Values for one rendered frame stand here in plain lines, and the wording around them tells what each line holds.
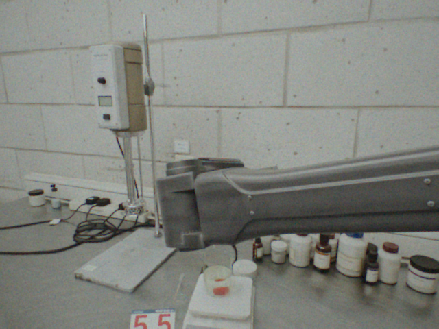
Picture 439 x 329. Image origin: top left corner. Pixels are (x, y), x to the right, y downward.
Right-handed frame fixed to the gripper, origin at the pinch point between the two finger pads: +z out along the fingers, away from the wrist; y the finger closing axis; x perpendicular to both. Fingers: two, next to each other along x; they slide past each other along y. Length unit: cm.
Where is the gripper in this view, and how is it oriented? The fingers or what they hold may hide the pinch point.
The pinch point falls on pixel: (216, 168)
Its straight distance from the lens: 52.3
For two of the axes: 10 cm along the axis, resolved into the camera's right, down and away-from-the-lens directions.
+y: -10.0, -0.4, 0.8
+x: -0.2, 9.7, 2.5
